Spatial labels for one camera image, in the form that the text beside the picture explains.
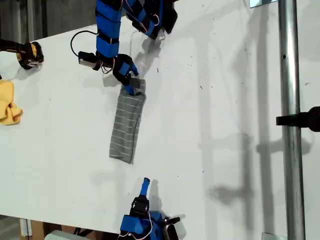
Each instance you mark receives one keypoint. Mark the grey striped towel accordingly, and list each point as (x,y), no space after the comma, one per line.
(125,125)

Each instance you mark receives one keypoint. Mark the white plastic container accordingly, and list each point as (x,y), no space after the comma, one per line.
(62,236)

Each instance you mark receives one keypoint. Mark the black yellow power drill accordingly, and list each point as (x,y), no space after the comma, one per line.
(30,52)

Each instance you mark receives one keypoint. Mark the brown cardboard box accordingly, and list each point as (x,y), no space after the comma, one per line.
(37,228)

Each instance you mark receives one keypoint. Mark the white table leg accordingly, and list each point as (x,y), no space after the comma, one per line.
(25,226)

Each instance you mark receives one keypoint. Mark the yellow cloth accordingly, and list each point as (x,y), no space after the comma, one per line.
(7,100)

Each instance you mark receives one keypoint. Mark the black camera box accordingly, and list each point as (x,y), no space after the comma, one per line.
(172,232)
(86,58)

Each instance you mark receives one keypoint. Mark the steel post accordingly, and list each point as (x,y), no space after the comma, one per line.
(290,75)

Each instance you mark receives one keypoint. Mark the black post clamp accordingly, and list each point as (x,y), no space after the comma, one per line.
(300,120)

